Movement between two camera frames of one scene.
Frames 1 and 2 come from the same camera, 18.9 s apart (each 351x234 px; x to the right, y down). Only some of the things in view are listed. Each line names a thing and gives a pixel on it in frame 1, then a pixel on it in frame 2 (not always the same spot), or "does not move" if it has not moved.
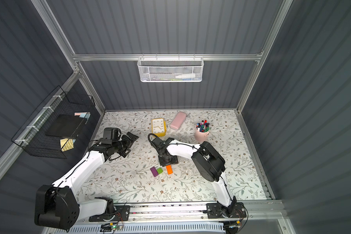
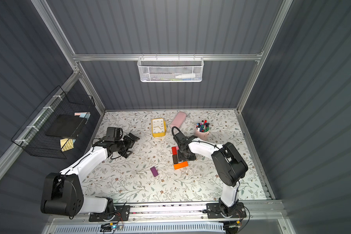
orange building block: (169, 169) → (182, 165)
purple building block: (154, 171) does not move
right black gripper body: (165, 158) → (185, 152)
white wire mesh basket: (170, 69) does not move
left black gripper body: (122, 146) does not move
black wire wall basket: (52, 130) does not move
